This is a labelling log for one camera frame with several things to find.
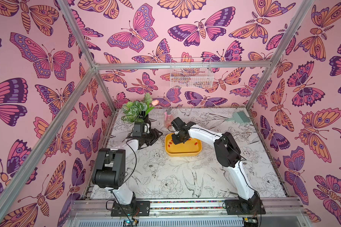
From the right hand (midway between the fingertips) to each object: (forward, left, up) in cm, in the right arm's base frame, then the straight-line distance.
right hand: (172, 142), depth 98 cm
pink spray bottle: (+14, +3, +9) cm, 17 cm away
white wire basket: (+41, -15, +24) cm, 50 cm away
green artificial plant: (+6, +22, +24) cm, 33 cm away
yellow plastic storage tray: (-1, -14, -5) cm, 15 cm away
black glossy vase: (+11, +18, +14) cm, 25 cm away
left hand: (+2, +6, +7) cm, 10 cm away
